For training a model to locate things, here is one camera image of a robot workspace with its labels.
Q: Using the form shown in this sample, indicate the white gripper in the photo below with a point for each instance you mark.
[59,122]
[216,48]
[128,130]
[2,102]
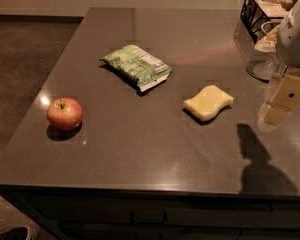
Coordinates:
[295,42]

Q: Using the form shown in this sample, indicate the yellow sponge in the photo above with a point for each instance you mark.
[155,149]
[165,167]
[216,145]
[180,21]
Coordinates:
[208,103]

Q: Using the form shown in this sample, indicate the green jalapeno chip bag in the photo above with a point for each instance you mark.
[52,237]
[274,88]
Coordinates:
[142,68]

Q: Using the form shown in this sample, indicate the clear glass jar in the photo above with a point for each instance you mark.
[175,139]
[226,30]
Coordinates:
[259,64]

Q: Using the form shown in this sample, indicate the red apple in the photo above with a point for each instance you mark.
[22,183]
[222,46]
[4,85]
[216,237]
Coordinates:
[65,114]

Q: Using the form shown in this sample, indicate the black shoe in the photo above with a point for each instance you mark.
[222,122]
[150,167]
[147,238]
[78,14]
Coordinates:
[18,233]

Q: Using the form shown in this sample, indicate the black wire basket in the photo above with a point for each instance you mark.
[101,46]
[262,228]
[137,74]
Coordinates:
[256,12]

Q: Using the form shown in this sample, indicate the dark drawer handle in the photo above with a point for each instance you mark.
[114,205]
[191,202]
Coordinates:
[148,216]

